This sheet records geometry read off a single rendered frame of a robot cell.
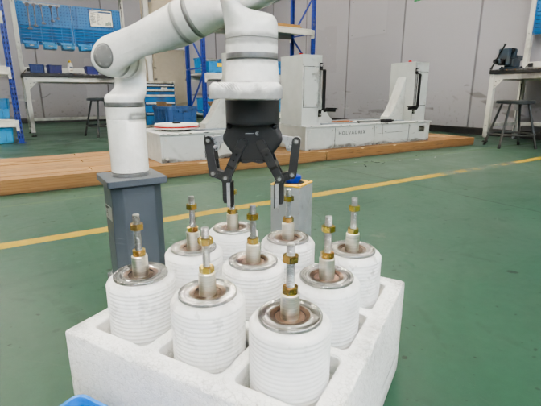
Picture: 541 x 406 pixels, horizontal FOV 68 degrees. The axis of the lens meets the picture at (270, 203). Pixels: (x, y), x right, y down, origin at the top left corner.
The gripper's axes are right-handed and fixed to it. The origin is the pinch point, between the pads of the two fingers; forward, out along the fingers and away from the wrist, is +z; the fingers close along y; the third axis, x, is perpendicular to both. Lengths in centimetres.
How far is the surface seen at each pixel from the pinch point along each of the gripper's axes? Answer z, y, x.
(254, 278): 10.7, -0.7, 4.6
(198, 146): 18, 65, -204
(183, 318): 11.3, 6.5, 15.1
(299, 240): 9.7, -6.7, -9.0
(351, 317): 14.3, -14.2, 7.9
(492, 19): -104, -228, -502
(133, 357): 17.1, 13.4, 15.1
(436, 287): 35, -43, -45
